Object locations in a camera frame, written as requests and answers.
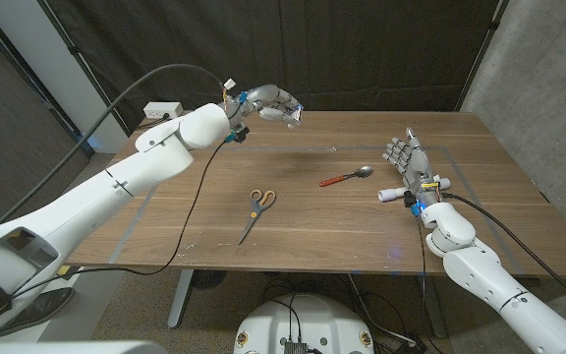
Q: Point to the small white matchbox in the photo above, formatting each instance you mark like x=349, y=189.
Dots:
x=298, y=115

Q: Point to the dark round floor fan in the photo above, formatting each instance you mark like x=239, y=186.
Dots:
x=210, y=278

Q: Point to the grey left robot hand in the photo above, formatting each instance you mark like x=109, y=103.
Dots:
x=263, y=100

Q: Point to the black backdrop curtain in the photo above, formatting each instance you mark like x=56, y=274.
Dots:
x=337, y=49

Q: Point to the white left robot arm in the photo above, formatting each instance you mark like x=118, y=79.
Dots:
x=116, y=182

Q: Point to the grey table leg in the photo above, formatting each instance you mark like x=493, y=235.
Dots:
x=181, y=297
x=435, y=314

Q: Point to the black backdrop stand pole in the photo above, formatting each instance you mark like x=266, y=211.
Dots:
x=495, y=23
x=73, y=49

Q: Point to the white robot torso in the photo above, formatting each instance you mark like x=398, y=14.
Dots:
x=312, y=319

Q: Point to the black box on torso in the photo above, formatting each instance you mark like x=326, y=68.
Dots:
x=295, y=347

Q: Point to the white plastic pipe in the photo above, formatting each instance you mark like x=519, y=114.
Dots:
x=388, y=195

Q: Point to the yellow black floor object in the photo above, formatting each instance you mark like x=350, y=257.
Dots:
x=67, y=270

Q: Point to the black floor power adapter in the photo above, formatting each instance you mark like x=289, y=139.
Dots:
x=408, y=346

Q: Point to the white power strip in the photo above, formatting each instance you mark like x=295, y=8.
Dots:
x=162, y=109

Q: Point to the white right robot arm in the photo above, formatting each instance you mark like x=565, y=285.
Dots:
x=489, y=280

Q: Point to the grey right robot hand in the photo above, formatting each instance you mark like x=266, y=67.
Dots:
x=418, y=167

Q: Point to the dark leather shoe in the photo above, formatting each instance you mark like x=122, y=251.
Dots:
x=37, y=312

